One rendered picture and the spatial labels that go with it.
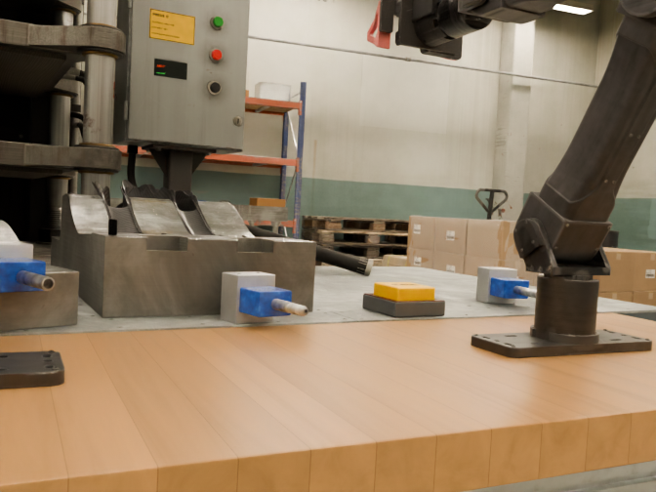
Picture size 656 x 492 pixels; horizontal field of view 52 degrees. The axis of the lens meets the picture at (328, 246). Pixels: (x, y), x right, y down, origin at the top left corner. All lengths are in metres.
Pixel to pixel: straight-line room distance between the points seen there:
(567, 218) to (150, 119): 1.17
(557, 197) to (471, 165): 8.16
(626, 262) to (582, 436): 5.00
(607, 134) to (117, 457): 0.53
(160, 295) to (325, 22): 7.56
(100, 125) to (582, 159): 1.07
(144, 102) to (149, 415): 1.30
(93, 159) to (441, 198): 7.39
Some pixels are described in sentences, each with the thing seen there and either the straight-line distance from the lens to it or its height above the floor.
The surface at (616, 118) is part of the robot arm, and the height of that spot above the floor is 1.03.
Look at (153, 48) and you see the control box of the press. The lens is 1.71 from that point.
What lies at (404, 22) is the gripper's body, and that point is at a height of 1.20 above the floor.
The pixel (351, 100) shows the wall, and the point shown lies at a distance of 8.20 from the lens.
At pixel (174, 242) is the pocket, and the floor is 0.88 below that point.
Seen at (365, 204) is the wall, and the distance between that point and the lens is 8.19.
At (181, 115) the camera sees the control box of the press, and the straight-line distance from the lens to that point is 1.70.
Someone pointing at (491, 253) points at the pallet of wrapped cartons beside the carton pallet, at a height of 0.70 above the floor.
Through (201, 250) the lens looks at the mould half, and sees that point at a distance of 0.79.
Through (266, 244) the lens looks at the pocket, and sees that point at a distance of 0.85.
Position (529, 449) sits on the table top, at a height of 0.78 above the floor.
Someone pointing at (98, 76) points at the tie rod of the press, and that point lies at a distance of 1.53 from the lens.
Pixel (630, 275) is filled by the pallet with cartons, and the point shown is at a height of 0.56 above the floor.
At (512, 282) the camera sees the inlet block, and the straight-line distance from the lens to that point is 1.04.
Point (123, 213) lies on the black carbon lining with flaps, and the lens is 1.05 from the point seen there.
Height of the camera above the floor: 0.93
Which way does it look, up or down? 3 degrees down
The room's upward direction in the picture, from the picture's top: 3 degrees clockwise
